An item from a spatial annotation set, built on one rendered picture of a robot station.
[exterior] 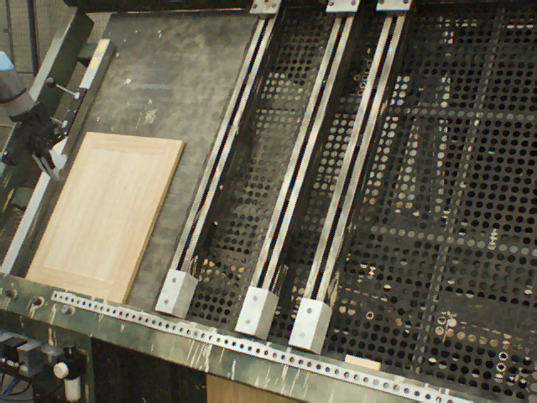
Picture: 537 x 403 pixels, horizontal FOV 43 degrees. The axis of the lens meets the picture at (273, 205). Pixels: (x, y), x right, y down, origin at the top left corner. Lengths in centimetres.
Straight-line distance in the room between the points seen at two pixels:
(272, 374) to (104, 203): 90
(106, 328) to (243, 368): 49
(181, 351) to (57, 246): 69
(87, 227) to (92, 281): 20
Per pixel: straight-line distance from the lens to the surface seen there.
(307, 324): 174
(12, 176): 274
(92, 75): 266
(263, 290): 182
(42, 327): 230
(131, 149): 237
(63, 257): 237
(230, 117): 213
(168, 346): 196
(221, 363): 186
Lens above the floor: 167
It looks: 14 degrees down
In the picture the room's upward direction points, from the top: straight up
